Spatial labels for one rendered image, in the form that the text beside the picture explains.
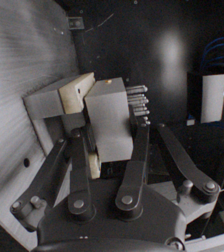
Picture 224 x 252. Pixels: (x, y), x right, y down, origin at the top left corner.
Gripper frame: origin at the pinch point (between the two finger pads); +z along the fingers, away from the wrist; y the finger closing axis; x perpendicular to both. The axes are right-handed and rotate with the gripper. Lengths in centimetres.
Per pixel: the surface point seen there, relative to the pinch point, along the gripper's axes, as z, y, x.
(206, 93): 4.3, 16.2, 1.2
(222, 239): -9.9, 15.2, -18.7
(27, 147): -5.5, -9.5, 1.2
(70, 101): -3.1, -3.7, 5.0
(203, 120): 4.3, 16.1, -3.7
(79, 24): 28.5, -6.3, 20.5
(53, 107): -3.1, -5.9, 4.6
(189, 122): 27.6, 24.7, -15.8
